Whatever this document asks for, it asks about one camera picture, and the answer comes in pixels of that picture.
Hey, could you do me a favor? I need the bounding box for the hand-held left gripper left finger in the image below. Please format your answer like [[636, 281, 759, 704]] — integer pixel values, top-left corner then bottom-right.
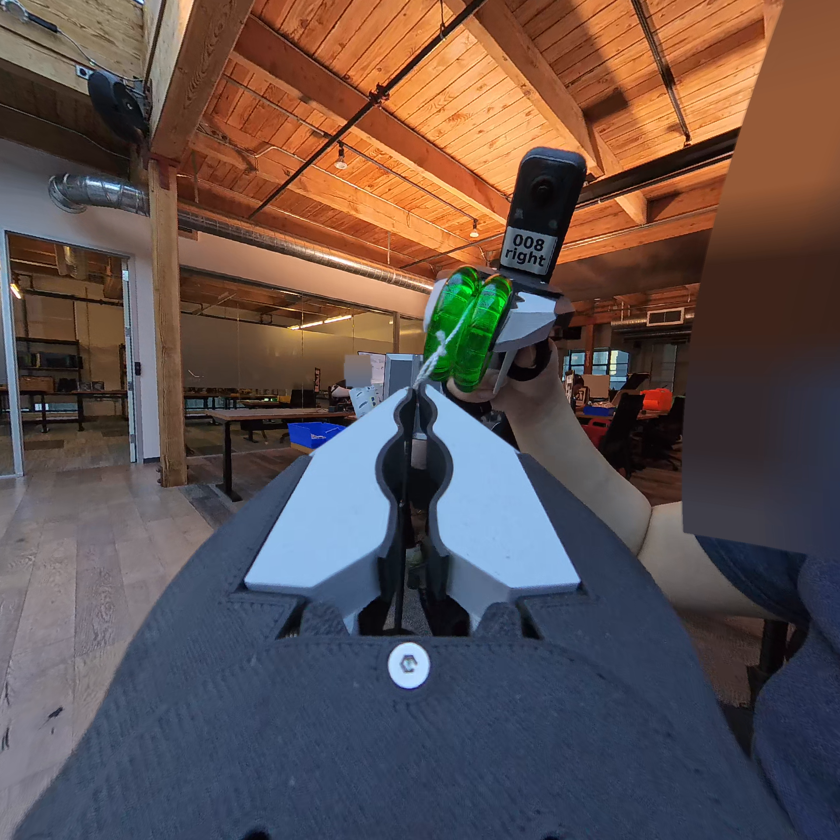
[[244, 386, 421, 636]]

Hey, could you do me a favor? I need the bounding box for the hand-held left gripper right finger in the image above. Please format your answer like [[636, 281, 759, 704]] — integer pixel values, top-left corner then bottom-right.
[[420, 384, 583, 636]]

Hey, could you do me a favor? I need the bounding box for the white yoyo string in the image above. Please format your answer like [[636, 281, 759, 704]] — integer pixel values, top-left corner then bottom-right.
[[412, 303, 476, 395]]

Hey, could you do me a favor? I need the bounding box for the green translucent yoyo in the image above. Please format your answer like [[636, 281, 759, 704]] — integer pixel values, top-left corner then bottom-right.
[[423, 266, 515, 395]]

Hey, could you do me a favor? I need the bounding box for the person's right forearm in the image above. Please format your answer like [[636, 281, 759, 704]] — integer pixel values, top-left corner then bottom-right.
[[508, 394, 811, 624]]

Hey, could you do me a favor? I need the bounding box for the person's right hand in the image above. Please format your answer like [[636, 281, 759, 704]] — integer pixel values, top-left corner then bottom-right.
[[446, 340, 571, 432]]

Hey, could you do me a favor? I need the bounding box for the grey computer monitor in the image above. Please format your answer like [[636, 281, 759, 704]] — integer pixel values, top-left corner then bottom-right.
[[384, 353, 425, 403]]

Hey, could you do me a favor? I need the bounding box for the blue plastic bin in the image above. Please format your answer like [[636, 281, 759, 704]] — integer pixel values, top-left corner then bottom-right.
[[287, 422, 347, 454]]

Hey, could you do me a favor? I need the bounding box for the long office desk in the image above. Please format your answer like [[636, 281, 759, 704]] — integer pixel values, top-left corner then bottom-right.
[[206, 406, 357, 503]]

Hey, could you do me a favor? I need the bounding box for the black office chair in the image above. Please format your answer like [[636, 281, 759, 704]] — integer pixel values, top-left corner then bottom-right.
[[597, 392, 647, 475]]

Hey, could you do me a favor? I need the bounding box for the black ceiling pipe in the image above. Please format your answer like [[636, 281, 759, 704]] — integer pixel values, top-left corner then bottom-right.
[[248, 0, 492, 221]]

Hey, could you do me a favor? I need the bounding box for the metal storage shelf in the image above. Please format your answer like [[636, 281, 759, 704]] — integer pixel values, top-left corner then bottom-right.
[[16, 338, 84, 395]]

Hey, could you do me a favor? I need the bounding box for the person's blue shirt torso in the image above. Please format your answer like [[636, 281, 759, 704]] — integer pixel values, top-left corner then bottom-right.
[[696, 535, 840, 840]]

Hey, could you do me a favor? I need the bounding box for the wooden support post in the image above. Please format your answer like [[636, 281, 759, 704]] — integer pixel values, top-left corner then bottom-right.
[[147, 161, 189, 488]]

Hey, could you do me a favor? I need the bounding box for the glass door frame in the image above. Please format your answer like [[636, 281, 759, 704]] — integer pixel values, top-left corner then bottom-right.
[[0, 230, 140, 478]]

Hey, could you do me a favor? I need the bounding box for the silver metal air duct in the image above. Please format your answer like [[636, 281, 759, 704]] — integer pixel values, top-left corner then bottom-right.
[[49, 172, 435, 294]]

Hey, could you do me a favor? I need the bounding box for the black round wall speaker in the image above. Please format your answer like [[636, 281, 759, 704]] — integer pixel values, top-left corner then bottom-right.
[[87, 69, 153, 143]]

